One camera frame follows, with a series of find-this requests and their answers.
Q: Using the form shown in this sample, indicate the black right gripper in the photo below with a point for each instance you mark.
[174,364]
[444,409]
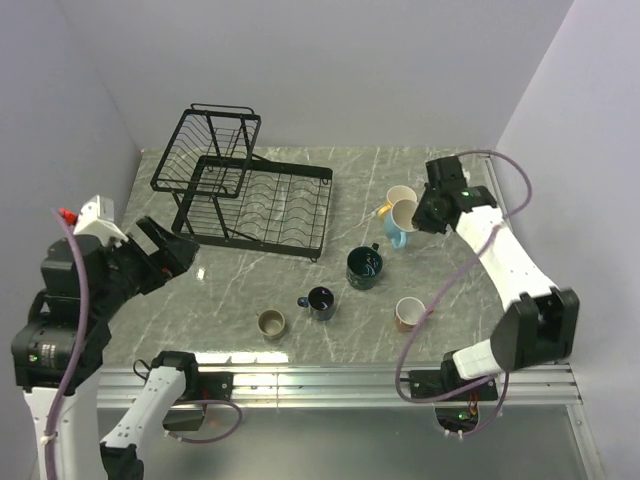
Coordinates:
[420,220]

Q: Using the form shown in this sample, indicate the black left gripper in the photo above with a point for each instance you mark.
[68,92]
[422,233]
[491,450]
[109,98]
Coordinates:
[179,253]

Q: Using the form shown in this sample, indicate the yellow ceramic mug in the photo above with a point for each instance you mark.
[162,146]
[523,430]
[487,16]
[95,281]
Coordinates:
[394,194]

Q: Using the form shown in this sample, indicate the light blue ceramic mug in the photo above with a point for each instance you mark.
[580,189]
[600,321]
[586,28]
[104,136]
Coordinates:
[398,224]

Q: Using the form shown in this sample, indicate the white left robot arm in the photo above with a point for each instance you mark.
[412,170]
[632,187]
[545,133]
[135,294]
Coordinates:
[58,354]

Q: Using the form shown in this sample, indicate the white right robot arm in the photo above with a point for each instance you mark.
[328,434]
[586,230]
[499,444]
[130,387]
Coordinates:
[539,320]

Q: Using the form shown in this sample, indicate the dark green patterned mug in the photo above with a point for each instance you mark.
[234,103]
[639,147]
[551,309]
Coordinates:
[364,266]

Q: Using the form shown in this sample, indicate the red orange mug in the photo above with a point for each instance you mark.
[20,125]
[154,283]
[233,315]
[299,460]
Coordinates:
[407,313]

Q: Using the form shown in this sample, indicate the olive brown small cup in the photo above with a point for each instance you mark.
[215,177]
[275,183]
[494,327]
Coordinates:
[272,324]

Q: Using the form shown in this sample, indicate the dark blue glossy mug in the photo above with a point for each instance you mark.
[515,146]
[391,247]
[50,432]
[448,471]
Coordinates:
[319,302]

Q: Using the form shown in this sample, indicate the aluminium table edge rail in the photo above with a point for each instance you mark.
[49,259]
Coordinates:
[491,179]

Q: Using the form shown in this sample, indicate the black wire dish rack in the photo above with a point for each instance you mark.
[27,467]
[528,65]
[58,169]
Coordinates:
[228,195]

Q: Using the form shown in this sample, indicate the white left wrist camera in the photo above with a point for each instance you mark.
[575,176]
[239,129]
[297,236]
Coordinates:
[97,218]

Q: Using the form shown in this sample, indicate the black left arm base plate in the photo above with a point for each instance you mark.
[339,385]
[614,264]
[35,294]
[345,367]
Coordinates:
[215,385]

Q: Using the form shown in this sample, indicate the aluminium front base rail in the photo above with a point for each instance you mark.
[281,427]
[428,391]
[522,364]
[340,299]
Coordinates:
[350,385]

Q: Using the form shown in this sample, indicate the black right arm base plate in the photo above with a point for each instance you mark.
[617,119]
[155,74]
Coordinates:
[427,383]

